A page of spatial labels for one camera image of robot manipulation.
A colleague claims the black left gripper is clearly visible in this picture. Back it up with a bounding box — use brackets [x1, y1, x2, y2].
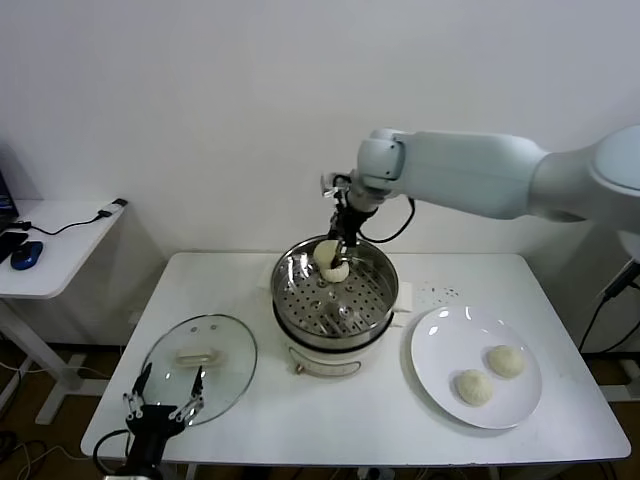
[121, 362, 207, 480]

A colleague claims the perforated steel steamer basket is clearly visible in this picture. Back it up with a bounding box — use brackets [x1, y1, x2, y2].
[256, 232, 416, 352]

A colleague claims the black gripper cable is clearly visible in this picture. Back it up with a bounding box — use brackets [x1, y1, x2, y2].
[92, 429, 134, 474]
[357, 196, 418, 244]

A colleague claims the blue computer mouse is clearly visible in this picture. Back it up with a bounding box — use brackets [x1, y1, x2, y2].
[9, 240, 45, 273]

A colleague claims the round glass pot lid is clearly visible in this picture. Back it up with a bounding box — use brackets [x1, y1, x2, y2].
[139, 313, 259, 427]

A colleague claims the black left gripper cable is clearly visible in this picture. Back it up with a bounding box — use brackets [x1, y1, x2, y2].
[92, 429, 134, 474]

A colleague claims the thin black desk cable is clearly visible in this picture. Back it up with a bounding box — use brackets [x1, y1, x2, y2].
[14, 212, 112, 238]

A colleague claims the black cable with plug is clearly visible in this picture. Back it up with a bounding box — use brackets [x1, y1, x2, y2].
[579, 257, 640, 354]

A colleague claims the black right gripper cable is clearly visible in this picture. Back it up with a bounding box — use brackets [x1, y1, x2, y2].
[357, 196, 418, 244]

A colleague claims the white round plate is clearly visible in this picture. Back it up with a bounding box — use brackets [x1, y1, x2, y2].
[410, 305, 544, 431]

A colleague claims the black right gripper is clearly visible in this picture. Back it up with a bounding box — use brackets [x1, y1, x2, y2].
[326, 198, 377, 269]

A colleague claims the white side desk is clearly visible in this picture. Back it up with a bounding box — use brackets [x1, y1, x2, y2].
[0, 199, 130, 427]

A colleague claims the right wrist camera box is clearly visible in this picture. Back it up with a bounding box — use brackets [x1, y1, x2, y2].
[319, 171, 352, 199]

